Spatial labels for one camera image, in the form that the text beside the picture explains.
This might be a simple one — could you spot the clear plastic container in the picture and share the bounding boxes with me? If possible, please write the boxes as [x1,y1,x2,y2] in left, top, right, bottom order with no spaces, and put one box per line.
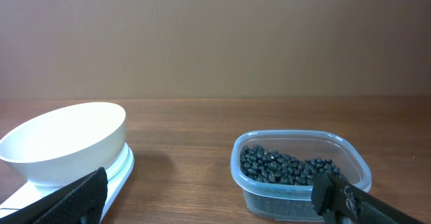
[230,130,372,222]

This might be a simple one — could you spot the white bowl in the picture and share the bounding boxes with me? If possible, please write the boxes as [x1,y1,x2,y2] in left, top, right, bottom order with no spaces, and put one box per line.
[1,102,126,187]

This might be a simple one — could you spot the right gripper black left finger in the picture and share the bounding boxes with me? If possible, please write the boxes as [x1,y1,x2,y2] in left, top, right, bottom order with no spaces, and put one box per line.
[1,167,108,224]

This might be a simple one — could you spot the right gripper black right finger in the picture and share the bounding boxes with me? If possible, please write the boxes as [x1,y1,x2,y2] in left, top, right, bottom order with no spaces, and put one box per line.
[311,173,423,224]

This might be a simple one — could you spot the white digital kitchen scale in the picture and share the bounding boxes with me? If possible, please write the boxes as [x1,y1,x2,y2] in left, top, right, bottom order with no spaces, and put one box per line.
[1,143,135,221]

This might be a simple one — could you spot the black beans in container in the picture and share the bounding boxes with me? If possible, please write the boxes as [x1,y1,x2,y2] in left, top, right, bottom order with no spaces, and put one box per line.
[240,145,347,186]

